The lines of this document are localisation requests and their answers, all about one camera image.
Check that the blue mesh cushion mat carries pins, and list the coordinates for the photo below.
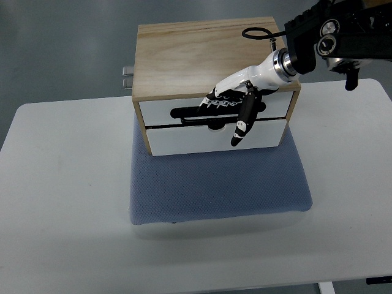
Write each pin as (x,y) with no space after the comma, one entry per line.
(217,185)

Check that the white drawer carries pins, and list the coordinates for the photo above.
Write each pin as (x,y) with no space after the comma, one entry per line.
(201,139)
(157,113)

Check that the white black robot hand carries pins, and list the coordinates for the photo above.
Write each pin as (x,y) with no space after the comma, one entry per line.
(247,87)

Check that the wooden drawer cabinet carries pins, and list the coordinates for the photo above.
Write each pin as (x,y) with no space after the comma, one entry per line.
(188,59)

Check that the grey metal floor bracket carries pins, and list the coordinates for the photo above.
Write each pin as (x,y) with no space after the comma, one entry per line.
(128,76)

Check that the black table control panel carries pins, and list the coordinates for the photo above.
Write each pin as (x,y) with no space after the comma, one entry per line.
(379,280)

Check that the black drawer handle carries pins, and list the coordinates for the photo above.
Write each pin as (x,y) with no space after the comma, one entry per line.
(204,115)

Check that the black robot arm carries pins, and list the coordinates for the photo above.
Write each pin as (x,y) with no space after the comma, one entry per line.
(347,34)

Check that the white table leg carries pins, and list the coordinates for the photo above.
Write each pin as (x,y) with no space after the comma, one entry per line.
(326,288)

